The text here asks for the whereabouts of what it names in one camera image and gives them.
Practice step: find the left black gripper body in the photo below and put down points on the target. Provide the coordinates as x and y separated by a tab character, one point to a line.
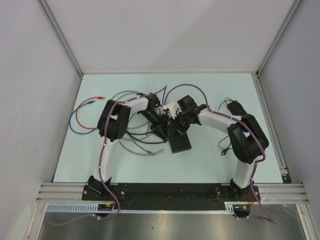
156	121

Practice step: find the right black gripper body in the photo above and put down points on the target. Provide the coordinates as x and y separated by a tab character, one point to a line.
181	121

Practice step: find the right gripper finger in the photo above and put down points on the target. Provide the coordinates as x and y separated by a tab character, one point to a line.
182	131
175	130

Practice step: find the black network switch box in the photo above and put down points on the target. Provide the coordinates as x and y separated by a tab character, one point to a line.
178	143

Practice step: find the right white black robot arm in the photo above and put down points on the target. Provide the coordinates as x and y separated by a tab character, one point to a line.
247	138

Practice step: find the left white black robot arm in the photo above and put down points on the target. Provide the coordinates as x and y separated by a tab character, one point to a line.
113	125

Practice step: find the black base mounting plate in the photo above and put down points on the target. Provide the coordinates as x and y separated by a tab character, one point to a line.
169	196

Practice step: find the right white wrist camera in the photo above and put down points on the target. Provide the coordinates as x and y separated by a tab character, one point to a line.
173	108

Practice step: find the white slotted cable duct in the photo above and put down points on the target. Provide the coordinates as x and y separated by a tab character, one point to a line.
96	208

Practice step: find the aluminium front frame rail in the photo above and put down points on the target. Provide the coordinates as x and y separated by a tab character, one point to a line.
271	193

